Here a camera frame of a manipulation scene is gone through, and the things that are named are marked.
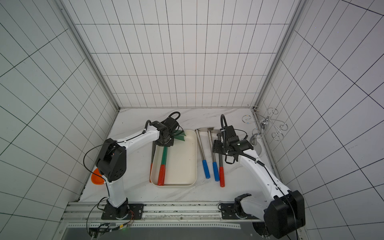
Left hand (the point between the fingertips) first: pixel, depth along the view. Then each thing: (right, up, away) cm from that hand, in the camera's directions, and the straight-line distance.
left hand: (165, 145), depth 90 cm
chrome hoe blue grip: (+31, -16, -7) cm, 35 cm away
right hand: (+32, +2, -8) cm, 33 cm away
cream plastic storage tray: (+10, -12, -2) cm, 16 cm away
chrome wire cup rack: (+55, +15, -16) cm, 59 cm away
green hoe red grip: (0, -11, -11) cm, 16 cm away
